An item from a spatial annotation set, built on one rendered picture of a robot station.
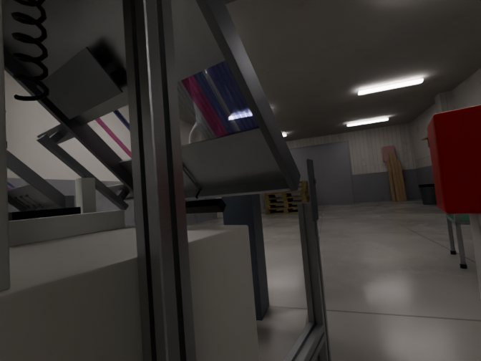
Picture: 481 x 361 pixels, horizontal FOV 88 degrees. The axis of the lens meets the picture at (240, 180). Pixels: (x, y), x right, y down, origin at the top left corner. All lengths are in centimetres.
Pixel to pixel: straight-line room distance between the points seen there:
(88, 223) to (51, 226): 7
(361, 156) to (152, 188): 1051
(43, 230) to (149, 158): 38
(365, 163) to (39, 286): 1059
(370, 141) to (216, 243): 1052
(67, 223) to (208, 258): 35
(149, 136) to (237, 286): 29
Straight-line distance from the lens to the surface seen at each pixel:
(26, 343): 27
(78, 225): 64
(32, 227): 61
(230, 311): 44
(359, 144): 1075
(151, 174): 27
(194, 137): 122
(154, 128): 28
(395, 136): 1100
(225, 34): 54
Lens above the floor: 68
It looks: 3 degrees up
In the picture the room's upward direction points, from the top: 5 degrees counter-clockwise
